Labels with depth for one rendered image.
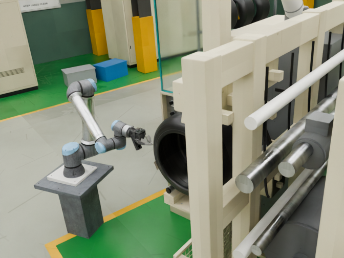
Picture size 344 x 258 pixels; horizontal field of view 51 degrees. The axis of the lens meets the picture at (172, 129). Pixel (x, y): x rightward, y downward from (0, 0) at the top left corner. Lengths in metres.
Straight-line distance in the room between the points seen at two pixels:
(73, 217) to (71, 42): 7.54
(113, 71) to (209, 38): 5.80
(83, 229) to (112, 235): 0.27
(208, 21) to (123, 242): 2.12
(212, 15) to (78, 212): 2.10
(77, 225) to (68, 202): 0.25
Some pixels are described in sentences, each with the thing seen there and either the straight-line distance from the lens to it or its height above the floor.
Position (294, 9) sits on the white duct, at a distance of 2.55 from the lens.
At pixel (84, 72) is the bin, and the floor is 0.27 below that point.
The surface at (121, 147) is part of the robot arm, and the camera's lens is 2.75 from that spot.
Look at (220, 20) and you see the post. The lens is 2.22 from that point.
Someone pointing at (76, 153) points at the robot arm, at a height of 0.84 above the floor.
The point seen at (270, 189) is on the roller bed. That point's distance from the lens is 2.35.
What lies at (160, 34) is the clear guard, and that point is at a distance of 2.99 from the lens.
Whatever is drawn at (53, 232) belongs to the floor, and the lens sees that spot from 3.79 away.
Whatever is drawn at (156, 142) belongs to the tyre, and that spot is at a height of 1.25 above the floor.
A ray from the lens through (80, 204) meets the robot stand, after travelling 3.36.
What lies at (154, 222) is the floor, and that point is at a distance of 3.61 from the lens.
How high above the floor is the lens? 2.30
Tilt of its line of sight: 25 degrees down
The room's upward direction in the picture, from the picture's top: 4 degrees counter-clockwise
